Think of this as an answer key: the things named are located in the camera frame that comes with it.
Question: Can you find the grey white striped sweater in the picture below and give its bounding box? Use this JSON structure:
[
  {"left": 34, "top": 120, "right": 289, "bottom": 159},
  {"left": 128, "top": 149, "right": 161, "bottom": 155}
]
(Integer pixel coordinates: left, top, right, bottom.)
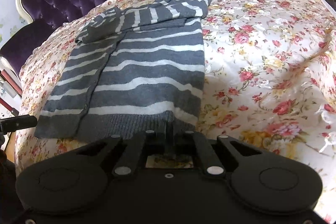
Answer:
[{"left": 34, "top": 0, "right": 211, "bottom": 143}]

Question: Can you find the white cabinet with stickers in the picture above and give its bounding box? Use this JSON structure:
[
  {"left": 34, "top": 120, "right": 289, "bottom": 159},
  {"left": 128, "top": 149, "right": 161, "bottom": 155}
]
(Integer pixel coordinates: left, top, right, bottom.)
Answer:
[{"left": 0, "top": 0, "right": 30, "bottom": 140}]

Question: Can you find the floral bed sheet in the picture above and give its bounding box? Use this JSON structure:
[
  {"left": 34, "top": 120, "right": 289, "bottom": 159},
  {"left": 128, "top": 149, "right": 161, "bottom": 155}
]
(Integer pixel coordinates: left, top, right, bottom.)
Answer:
[{"left": 20, "top": 0, "right": 335, "bottom": 223}]

